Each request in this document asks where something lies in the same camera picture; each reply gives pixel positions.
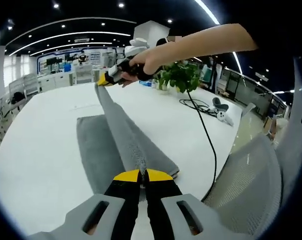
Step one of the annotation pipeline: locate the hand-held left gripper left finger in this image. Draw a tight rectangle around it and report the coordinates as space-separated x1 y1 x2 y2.
28 169 143 240

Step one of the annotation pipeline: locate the black bag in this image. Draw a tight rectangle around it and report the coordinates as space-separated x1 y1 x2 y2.
12 91 27 105

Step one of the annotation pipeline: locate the green potted plant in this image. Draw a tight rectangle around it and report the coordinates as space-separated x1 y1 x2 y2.
154 61 204 94

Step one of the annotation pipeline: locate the white office chair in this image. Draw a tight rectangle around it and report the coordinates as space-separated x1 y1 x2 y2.
242 102 257 119
9 73 40 97

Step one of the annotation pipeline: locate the person's right hand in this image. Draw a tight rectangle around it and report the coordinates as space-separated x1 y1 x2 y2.
120 48 165 88

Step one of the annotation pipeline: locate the grey towel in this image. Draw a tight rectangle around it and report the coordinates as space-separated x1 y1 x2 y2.
76 81 181 202

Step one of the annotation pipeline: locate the grey mesh office chair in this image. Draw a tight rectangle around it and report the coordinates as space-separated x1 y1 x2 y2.
202 134 283 235

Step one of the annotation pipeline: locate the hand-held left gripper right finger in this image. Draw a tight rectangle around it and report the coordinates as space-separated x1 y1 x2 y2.
143 168 252 240

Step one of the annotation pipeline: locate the white controller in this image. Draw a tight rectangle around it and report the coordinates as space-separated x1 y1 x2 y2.
216 111 234 127

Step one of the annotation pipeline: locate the blue and white packet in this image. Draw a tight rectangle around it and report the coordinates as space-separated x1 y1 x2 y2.
139 78 154 89

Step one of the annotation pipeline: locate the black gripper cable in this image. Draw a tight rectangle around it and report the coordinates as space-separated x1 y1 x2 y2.
186 89 218 201

